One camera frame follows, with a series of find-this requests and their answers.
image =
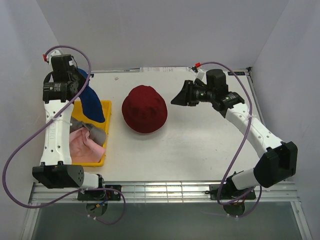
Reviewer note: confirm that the blue hat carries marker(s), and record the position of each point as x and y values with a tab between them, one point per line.
91	105

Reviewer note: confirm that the pink hat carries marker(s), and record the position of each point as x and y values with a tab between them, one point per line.
83	149

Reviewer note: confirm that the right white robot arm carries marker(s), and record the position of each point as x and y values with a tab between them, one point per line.
277	159

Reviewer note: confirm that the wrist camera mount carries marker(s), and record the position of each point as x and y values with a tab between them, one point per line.
197	71
47	57

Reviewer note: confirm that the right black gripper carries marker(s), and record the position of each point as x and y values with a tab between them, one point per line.
185	97

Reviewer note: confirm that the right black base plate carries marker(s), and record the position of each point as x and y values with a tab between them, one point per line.
228	194

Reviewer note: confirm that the blue corner label right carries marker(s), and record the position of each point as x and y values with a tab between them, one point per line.
237	73

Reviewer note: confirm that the dark red bucket hat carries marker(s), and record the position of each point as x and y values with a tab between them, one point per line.
144	110

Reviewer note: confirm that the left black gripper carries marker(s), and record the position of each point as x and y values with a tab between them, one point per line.
82	78

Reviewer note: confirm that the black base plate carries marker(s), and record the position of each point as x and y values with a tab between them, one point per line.
101	195
228	194

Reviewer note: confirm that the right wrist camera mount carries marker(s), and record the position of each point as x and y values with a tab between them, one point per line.
197	71

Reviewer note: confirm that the aluminium front rail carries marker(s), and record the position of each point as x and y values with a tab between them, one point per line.
140	192

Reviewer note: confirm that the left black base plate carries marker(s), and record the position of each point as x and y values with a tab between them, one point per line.
101	195

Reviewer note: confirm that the grey hat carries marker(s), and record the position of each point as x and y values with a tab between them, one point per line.
96	134

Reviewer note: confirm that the yellow plastic bin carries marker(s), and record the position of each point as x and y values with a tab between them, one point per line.
78	114

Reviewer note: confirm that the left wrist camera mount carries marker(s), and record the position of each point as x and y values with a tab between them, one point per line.
47	57

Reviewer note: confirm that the white paper strip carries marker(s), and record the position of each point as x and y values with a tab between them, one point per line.
163	69

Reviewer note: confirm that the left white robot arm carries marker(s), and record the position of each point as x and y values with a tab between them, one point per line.
56	170

